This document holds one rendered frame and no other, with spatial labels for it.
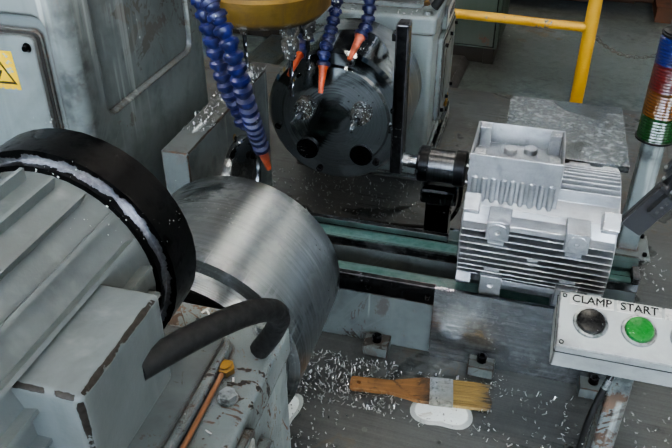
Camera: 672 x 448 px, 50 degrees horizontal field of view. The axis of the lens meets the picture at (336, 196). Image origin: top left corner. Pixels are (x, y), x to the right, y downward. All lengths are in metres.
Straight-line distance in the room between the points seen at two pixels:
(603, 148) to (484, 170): 0.58
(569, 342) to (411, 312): 0.34
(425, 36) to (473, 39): 2.87
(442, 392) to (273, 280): 0.41
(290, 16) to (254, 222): 0.27
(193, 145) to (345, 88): 0.36
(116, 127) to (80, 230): 0.55
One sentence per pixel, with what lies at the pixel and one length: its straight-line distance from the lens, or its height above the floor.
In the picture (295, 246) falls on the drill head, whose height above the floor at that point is 1.13.
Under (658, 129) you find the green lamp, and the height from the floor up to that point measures 1.06.
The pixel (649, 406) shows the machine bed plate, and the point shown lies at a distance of 1.16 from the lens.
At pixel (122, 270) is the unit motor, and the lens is 0.50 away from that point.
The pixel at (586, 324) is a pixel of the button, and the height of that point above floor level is 1.07.
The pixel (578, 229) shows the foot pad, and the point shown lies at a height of 1.08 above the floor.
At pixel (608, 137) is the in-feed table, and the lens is 1.57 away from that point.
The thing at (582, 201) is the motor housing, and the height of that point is 1.09.
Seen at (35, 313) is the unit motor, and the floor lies 1.33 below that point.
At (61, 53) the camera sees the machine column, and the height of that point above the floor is 1.28.
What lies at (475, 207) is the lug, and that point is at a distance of 0.98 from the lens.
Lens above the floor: 1.61
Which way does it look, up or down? 32 degrees down
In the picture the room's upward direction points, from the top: straight up
